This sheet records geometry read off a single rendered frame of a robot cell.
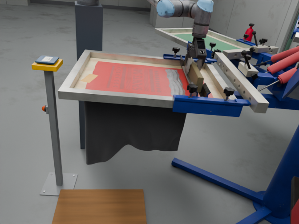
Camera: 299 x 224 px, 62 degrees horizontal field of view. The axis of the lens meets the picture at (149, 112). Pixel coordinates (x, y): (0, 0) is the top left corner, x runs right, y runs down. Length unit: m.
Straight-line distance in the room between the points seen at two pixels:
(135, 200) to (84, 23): 1.28
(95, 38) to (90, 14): 0.16
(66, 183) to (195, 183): 1.00
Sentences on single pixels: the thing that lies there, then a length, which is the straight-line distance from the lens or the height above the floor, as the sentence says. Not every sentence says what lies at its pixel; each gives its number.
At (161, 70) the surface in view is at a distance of 1.47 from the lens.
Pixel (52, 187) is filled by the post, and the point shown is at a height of 0.01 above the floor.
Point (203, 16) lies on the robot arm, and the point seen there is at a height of 1.30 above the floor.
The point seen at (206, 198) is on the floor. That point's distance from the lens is 2.05.
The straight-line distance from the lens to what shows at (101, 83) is 1.24.
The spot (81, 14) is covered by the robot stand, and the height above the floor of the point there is 1.14.
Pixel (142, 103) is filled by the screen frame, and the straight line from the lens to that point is 1.06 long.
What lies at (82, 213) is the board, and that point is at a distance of 1.83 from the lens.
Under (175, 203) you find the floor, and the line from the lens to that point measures 1.95.
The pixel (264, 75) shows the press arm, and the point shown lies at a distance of 1.46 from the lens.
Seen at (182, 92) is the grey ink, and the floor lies 0.96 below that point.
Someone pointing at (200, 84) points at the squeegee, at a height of 1.03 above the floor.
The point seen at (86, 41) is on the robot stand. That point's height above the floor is 0.97.
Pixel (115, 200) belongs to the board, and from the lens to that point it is 1.88.
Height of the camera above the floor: 1.47
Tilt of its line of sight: 30 degrees down
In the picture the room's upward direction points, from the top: 7 degrees clockwise
